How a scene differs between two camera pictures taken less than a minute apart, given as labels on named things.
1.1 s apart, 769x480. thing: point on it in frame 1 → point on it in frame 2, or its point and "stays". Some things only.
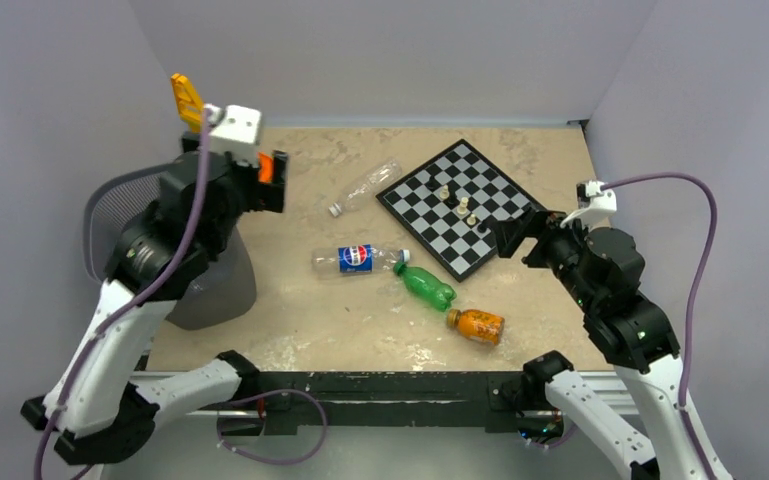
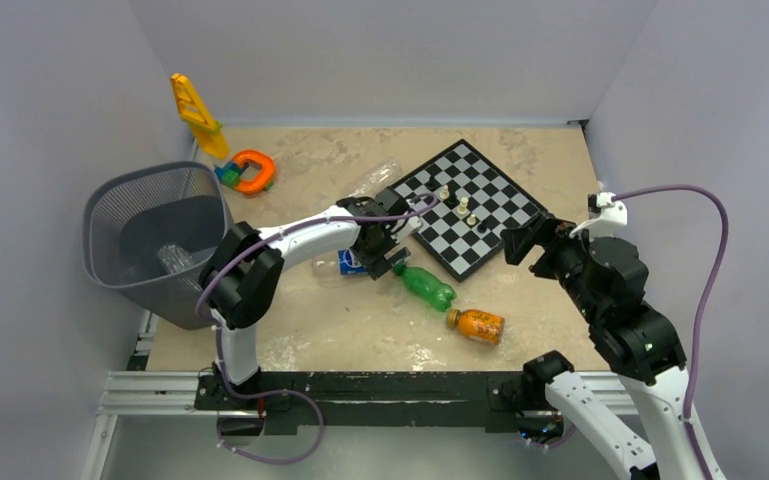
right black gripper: (548, 223) stays
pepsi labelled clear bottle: (351, 259) stays
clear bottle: (383, 174) stays
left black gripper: (268, 196) → (380, 265)
